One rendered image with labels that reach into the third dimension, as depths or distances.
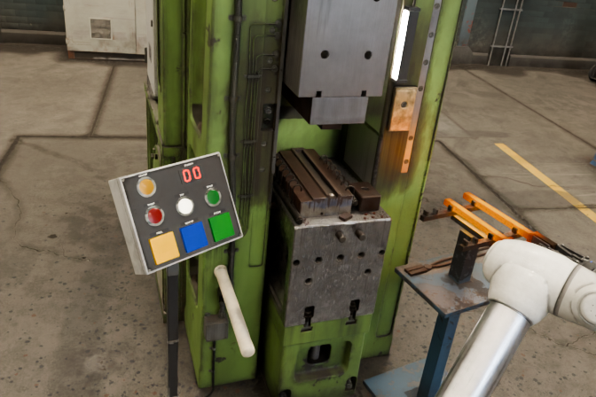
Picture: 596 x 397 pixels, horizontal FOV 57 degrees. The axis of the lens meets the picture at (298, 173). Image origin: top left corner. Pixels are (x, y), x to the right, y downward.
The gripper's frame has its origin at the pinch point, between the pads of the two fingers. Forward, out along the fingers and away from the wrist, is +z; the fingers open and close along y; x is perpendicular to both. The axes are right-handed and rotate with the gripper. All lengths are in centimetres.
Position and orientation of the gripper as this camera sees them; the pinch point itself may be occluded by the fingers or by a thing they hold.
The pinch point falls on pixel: (543, 243)
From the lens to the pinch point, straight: 212.5
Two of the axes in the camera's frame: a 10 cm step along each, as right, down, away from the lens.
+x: 1.0, -9.0, -4.3
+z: -4.8, -4.2, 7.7
